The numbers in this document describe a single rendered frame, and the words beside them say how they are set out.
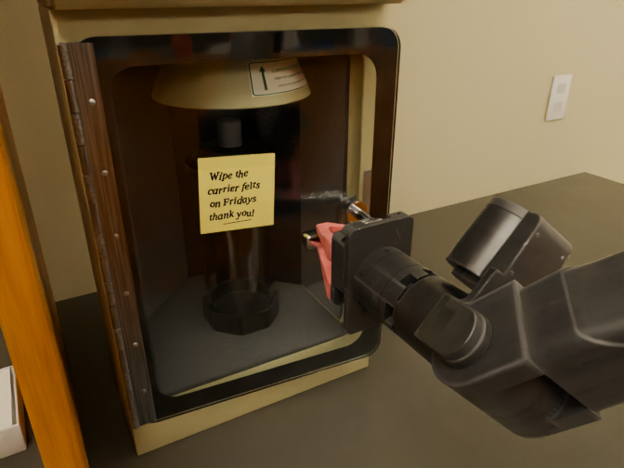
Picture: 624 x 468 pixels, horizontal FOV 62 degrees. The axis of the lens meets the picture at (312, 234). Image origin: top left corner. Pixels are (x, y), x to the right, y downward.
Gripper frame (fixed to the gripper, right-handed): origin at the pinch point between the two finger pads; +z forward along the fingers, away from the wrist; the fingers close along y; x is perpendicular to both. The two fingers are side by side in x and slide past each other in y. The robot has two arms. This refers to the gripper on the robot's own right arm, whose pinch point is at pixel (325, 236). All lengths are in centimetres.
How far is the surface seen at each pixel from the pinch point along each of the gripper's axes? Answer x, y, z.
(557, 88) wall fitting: -99, -2, 49
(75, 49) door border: 19.3, 18.2, 5.7
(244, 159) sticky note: 6.3, 7.7, 4.7
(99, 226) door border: 20.0, 3.5, 5.4
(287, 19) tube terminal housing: 0.3, 19.7, 6.9
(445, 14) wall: -59, 17, 50
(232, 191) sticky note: 7.7, 4.6, 4.8
